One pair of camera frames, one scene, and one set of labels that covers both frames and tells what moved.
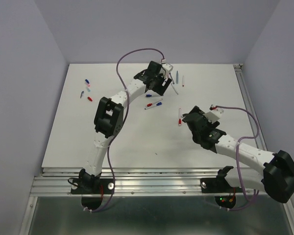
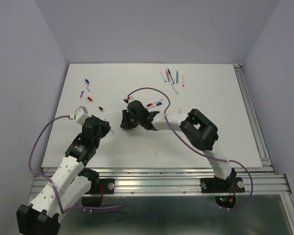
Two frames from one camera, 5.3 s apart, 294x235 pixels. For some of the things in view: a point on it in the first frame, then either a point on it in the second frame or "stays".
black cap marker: (174, 89) stays
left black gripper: (160, 89) to (106, 128)
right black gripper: (196, 109) to (124, 122)
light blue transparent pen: (177, 78) stays
